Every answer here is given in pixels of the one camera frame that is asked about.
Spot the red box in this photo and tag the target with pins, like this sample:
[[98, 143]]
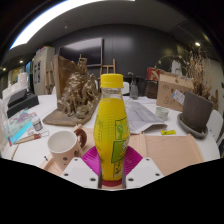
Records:
[[153, 73]]

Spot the wooden easel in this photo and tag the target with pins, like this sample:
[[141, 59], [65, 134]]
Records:
[[50, 78], [107, 69]]

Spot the colourful printed book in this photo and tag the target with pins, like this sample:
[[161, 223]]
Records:
[[20, 125]]

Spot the black wall screen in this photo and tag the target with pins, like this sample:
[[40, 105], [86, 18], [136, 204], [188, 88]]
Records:
[[83, 51]]

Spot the yellow drink bottle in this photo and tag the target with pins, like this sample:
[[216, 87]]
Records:
[[110, 133]]

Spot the ceiling spot light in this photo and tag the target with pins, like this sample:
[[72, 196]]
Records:
[[197, 44]]

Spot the black foam block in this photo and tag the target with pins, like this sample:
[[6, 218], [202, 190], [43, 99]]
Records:
[[26, 103], [16, 96]]

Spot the grey glass bottle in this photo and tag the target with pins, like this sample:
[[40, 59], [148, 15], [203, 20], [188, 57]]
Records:
[[133, 90]]

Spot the small grey-lidded jar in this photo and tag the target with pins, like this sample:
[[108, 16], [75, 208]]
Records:
[[37, 124]]

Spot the paint brush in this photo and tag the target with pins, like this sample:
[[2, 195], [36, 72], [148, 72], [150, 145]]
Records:
[[31, 137]]

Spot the small yellow block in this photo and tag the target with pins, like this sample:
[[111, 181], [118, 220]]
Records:
[[168, 132]]

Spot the dried plant in grey pot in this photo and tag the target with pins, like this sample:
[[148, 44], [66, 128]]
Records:
[[196, 113]]

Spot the cardboard box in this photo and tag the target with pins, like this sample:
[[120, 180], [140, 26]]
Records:
[[168, 91]]

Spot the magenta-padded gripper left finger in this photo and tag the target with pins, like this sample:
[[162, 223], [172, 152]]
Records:
[[78, 170]]

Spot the white cabinet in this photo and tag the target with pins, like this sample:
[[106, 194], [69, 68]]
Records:
[[41, 70]]

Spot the grey plant saucer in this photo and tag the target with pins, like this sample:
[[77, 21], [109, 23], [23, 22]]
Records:
[[186, 128]]

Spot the cream mug with dots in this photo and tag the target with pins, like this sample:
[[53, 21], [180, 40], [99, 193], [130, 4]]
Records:
[[63, 150]]

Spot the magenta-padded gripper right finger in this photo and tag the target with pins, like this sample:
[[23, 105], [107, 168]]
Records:
[[146, 170]]

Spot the ceiling light strip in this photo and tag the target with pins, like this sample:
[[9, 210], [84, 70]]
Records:
[[56, 15]]

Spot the white plastic chair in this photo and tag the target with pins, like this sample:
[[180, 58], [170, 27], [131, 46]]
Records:
[[218, 121], [126, 88]]

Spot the newspaper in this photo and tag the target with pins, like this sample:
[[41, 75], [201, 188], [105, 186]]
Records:
[[143, 116]]

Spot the white tape roll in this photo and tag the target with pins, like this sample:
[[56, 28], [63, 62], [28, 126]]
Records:
[[162, 113]]

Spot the light plywood board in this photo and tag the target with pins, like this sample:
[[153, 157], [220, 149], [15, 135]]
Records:
[[90, 138], [170, 150]]

